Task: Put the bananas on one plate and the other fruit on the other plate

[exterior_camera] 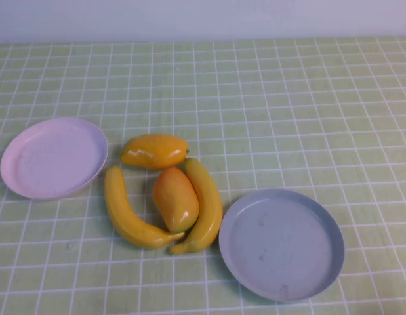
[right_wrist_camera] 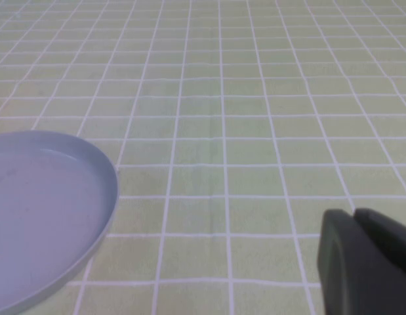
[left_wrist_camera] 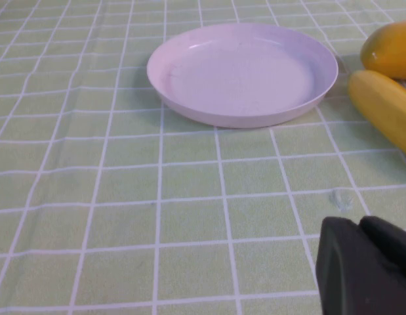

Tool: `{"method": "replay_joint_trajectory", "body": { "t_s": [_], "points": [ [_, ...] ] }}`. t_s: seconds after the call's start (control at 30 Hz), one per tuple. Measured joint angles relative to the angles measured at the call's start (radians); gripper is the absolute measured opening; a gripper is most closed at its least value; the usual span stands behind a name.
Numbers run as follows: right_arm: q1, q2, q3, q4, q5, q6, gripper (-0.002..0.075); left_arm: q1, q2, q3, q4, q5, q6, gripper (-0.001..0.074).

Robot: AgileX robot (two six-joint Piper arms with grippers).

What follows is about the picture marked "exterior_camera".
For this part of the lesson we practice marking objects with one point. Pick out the yellow plastic banana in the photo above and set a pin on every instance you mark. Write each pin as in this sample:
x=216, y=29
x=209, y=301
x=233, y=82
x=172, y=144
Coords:
x=209, y=203
x=117, y=203

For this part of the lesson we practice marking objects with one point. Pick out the yellow plastic mango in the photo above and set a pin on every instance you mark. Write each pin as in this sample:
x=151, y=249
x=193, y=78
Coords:
x=153, y=152

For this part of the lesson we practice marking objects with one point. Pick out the orange-blushed plastic mango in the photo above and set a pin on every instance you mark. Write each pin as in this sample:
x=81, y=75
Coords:
x=174, y=200

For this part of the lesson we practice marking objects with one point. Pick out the blue-grey round plate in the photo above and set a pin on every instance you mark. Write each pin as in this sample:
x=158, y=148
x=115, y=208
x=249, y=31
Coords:
x=281, y=246

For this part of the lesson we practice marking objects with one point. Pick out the pink round plate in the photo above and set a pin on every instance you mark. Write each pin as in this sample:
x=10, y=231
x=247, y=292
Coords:
x=52, y=164

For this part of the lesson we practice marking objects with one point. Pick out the green checked tablecloth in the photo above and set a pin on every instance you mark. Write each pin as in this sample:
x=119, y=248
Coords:
x=288, y=98

